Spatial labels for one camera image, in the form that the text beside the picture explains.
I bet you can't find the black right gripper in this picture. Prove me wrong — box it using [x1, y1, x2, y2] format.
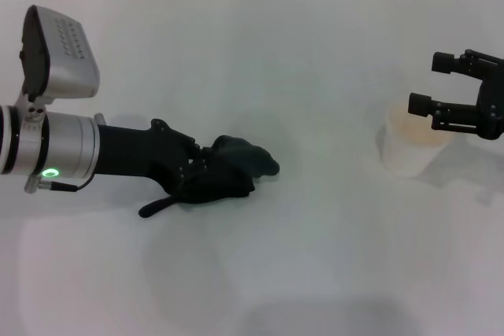
[408, 49, 504, 142]

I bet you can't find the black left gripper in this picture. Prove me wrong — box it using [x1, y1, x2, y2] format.
[94, 117, 217, 196]

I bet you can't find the dark blue rag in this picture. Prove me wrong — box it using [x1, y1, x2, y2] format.
[138, 135, 282, 220]

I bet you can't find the white paper cup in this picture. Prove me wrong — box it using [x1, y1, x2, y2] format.
[379, 102, 454, 178]

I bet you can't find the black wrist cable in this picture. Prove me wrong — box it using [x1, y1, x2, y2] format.
[24, 177, 94, 195]

